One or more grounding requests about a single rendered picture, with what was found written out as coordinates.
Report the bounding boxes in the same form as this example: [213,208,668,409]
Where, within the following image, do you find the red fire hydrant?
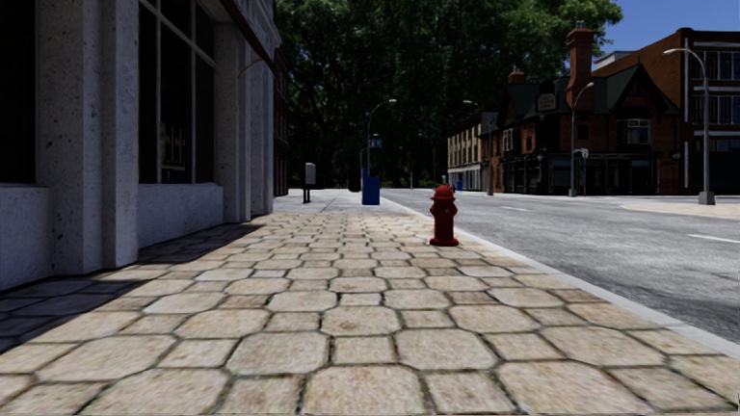
[429,184,461,247]

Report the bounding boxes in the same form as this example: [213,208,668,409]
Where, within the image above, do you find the red brick gabled building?
[479,21,685,196]

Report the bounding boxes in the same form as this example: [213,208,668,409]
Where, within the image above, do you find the white box on a post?
[302,162,317,204]

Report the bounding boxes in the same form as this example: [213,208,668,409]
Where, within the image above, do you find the blue letter box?
[361,168,382,206]

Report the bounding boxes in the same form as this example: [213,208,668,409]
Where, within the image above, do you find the dark building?
[273,48,290,197]

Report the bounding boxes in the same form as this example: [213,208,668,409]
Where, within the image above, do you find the pale concrete building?
[0,0,282,293]

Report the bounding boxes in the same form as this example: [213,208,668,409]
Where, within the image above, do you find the grey street lamp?
[568,81,595,198]
[365,97,399,176]
[663,47,717,206]

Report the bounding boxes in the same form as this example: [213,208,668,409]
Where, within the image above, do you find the trees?
[273,0,624,191]

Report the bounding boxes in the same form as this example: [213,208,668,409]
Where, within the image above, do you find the pale stone building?
[446,115,484,192]

